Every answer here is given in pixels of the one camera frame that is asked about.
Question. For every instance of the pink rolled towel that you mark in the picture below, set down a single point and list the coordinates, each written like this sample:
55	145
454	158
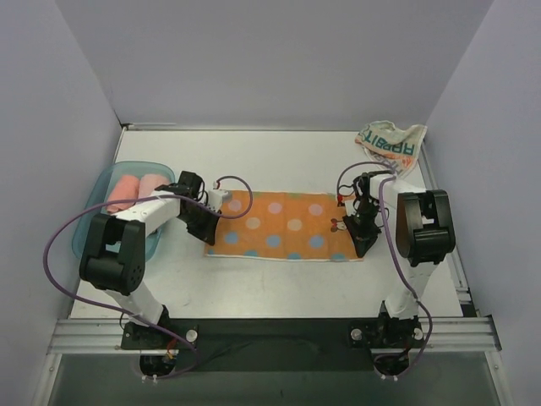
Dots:
149	182

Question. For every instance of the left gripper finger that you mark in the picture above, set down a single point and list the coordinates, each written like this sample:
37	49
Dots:
211	222
197	229

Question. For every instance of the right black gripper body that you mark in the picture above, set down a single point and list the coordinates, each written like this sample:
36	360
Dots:
362	227

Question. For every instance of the salmon rolled towel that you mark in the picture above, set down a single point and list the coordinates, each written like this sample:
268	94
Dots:
126	188

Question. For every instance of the white rabbit print towel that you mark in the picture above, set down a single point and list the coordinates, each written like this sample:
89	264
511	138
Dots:
384	142

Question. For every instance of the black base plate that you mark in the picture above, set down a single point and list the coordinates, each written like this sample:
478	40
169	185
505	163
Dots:
275	345

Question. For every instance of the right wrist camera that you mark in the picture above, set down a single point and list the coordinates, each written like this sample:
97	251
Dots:
350	207

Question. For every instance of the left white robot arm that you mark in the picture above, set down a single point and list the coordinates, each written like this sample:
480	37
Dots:
113	259

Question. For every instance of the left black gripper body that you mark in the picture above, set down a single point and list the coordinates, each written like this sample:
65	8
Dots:
202	219

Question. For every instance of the orange polka dot towel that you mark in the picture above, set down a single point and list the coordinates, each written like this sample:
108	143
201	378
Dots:
285	226

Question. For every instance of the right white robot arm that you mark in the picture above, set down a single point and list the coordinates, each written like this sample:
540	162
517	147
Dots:
418	227

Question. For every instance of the aluminium front rail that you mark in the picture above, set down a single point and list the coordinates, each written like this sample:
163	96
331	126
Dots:
103	336

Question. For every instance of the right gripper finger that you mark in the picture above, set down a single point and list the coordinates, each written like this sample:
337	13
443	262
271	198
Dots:
353	230
365	242

